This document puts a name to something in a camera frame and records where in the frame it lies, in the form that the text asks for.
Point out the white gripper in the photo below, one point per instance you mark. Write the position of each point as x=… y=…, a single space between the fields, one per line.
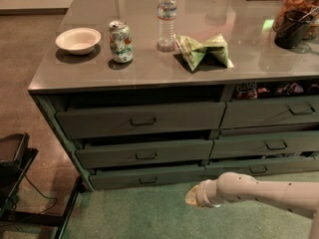
x=202 y=193

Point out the grey drawer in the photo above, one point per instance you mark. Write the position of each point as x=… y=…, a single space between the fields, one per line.
x=146 y=176
x=261 y=167
x=144 y=153
x=115 y=121
x=265 y=144
x=268 y=112

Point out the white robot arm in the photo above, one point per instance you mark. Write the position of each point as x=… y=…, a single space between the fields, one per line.
x=300 y=198

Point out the snack bags in drawer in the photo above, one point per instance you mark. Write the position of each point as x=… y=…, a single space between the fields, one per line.
x=253 y=91

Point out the grey counter cabinet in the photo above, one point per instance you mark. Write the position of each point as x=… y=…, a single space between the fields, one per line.
x=65 y=82

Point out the green chip bag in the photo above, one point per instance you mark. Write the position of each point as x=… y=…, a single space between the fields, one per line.
x=193 y=51

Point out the green soda can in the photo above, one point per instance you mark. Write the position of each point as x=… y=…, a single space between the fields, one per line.
x=121 y=41

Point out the black metal stand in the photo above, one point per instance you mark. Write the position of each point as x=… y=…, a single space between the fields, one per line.
x=16 y=158

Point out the white paper bowl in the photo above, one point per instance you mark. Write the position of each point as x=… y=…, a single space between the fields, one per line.
x=78 y=41

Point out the clear plastic water bottle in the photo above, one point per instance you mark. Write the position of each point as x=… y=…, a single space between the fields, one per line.
x=166 y=16

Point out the black mesh cup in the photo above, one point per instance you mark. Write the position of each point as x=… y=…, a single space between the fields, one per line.
x=294 y=26

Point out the large snack jar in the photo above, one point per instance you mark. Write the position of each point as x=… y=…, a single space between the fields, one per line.
x=288 y=5

